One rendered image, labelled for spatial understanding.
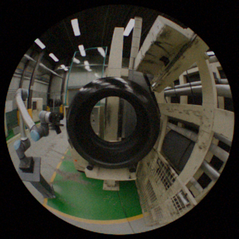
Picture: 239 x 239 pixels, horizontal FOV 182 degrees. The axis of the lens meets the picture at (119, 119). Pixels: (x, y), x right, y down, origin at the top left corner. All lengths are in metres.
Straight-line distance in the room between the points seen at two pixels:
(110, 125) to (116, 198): 1.14
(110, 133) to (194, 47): 0.92
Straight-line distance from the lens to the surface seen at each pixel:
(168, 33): 0.42
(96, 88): 0.36
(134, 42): 1.38
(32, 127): 0.70
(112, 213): 1.31
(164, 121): 0.83
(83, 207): 1.38
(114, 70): 0.80
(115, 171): 0.66
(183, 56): 0.46
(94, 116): 1.07
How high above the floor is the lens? 1.30
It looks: 11 degrees down
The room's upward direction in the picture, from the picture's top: 3 degrees clockwise
